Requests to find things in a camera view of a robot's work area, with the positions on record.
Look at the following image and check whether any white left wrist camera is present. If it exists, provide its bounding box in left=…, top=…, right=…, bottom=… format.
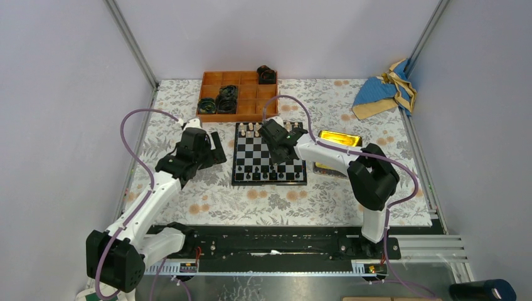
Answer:
left=178, top=117, right=203, bottom=130

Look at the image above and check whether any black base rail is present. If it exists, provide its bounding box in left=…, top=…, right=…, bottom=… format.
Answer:
left=168, top=223, right=402, bottom=273

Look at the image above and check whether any orange compartment tray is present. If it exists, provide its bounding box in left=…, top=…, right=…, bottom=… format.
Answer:
left=196, top=71, right=279, bottom=122

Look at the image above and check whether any black coil middle compartment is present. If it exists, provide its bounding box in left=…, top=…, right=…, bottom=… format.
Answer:
left=215, top=85, right=238, bottom=114

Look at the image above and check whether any black green coil left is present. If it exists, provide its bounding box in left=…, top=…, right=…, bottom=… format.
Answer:
left=197, top=97, right=217, bottom=114

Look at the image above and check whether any gold tin of black pieces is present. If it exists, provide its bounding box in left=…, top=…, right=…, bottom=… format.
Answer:
left=313, top=130, right=363, bottom=179

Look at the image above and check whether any floral table mat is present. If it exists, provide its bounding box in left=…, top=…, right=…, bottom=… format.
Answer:
left=141, top=79, right=417, bottom=226

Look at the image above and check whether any black coil compartment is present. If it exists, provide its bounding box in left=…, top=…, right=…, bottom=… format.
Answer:
left=215, top=85, right=238, bottom=114
left=257, top=65, right=277, bottom=85

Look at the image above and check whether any black silver chess board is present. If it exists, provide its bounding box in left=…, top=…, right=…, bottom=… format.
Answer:
left=231, top=122, right=307, bottom=186

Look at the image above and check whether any blue yellow cloth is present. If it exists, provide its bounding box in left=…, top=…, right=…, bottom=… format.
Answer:
left=352, top=59, right=417, bottom=120

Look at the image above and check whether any black coil top compartment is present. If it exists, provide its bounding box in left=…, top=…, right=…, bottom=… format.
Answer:
left=257, top=65, right=277, bottom=85

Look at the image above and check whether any black cylinder bottom right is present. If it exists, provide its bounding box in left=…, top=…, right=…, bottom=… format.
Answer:
left=449, top=279, right=517, bottom=301

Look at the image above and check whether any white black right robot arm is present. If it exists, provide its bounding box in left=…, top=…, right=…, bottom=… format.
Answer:
left=258, top=117, right=400, bottom=258

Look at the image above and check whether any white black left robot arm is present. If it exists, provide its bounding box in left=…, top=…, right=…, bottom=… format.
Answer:
left=86, top=127, right=226, bottom=293

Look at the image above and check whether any green white checkered paper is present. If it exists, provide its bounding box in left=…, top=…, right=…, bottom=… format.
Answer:
left=74, top=288, right=127, bottom=301

